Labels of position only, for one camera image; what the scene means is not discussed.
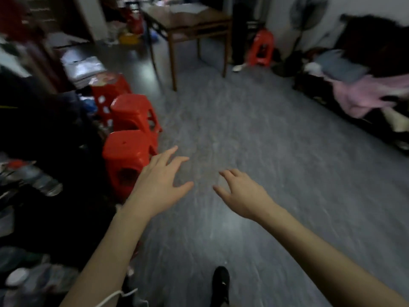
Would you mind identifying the person's right hand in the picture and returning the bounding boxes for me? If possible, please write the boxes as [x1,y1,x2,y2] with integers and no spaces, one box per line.
[212,168,279,223]

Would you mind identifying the person's left hand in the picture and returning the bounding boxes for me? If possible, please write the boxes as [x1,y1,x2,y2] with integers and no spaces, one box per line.
[123,145,195,220]

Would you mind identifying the person's right forearm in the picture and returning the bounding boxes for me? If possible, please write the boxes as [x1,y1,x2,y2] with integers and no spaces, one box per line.
[257,204,409,307]

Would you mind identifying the person's left forearm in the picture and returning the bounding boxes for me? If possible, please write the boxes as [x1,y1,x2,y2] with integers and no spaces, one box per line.
[59,207,151,307]

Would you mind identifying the red plastic stool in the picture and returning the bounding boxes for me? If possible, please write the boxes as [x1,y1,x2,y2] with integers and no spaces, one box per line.
[89,73,132,127]
[110,93,163,148]
[102,130,158,202]
[246,28,275,67]

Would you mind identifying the black shoe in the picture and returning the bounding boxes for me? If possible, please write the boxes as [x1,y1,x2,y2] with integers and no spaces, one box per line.
[209,266,230,307]

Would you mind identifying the small blue plastic bag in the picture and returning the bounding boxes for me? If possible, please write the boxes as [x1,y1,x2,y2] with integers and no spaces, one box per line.
[78,96,98,114]

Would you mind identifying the clear bottle red cap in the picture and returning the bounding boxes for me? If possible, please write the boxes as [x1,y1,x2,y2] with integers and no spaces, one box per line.
[0,159,63,198]

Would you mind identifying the colourful snack packet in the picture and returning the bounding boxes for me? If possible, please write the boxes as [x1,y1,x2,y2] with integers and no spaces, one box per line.
[89,72,121,87]

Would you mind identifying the silver foil bags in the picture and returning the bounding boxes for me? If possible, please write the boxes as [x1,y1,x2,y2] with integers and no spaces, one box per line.
[60,55,108,90]

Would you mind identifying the yellow box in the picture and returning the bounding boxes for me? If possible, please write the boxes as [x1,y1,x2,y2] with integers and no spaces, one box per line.
[118,32,141,46]

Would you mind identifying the pink blanket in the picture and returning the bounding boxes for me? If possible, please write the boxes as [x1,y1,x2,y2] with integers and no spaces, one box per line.
[332,73,409,119]

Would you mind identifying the gray folded blanket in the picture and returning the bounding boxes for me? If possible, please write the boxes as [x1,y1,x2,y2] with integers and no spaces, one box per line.
[314,49,370,84]

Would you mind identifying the cream cushion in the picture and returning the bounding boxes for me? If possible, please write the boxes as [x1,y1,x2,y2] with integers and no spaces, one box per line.
[382,107,409,133]

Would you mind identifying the large brown dining table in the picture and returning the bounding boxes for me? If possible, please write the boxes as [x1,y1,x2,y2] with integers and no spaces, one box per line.
[140,2,233,92]

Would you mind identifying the standing electric fan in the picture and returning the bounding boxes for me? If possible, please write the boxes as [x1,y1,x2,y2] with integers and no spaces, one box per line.
[271,0,330,77]

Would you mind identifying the dark red upright panel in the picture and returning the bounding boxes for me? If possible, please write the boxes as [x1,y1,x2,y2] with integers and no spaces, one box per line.
[0,0,29,43]

